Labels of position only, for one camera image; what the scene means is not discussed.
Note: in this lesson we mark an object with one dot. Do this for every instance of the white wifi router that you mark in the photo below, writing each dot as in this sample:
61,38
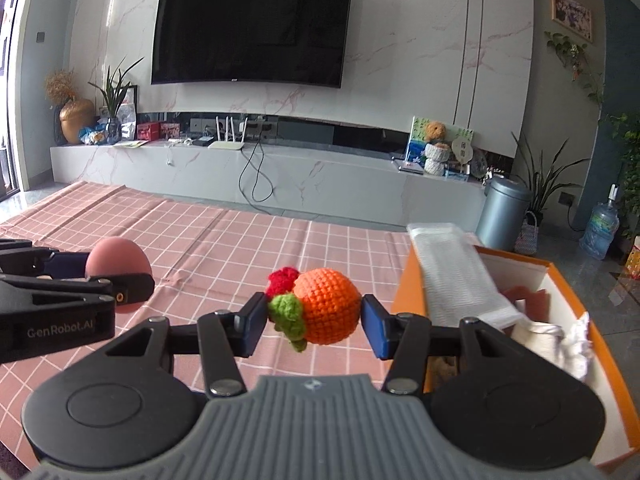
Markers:
228,134

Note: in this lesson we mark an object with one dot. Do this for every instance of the brown pink sponge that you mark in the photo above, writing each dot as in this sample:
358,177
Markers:
535,304

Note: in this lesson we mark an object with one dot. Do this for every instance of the green plant in glass vase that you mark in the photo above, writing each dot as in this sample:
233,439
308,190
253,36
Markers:
114,90

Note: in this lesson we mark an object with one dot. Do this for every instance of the pink makeup sponge egg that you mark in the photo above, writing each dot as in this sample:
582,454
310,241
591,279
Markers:
124,264

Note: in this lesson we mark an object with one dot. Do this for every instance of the brown plush toy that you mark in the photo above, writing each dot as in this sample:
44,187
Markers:
443,368

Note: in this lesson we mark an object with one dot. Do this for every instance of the black wall television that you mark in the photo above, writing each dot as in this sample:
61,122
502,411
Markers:
282,41

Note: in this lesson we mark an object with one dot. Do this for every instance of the orange cardboard box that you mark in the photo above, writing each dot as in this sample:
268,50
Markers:
620,440

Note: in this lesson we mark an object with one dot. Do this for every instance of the pink checkered tablecloth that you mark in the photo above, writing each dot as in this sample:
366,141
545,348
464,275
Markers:
205,257

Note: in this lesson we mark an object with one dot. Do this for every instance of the grey metal trash can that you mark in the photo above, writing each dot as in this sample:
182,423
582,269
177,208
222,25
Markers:
503,213

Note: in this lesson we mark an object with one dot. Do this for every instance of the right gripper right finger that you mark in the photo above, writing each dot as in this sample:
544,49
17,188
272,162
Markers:
403,340

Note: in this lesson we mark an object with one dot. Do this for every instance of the beige drawstring bag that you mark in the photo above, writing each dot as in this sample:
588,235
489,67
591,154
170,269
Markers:
544,339

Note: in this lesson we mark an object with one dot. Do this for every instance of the potted plant near bin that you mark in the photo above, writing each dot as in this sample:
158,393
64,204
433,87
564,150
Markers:
541,179

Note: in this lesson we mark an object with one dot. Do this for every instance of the framed wall picture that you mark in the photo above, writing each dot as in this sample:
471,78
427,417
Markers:
573,16

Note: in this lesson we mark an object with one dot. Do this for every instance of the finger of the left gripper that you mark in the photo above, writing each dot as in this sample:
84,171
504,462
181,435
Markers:
21,257
100,287

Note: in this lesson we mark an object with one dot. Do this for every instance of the blue water jug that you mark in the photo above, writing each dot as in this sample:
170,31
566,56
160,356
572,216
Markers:
601,227

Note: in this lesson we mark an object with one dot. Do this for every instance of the small teddy bear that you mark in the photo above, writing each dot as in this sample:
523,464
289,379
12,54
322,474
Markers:
435,132

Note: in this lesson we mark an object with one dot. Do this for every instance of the white cloth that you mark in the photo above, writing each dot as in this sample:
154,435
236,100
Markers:
576,349

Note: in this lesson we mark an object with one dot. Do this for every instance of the orange crochet fruit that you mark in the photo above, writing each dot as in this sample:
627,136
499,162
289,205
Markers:
319,306

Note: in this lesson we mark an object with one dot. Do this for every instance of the white mesh pouch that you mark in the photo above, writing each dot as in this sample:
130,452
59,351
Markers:
456,282

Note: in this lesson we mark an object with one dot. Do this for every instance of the gold vase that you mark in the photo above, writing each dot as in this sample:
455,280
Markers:
75,115

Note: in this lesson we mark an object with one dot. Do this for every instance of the white marble tv console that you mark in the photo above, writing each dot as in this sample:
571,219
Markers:
266,176

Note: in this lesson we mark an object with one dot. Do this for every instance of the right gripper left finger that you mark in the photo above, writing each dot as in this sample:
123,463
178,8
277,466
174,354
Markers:
224,336

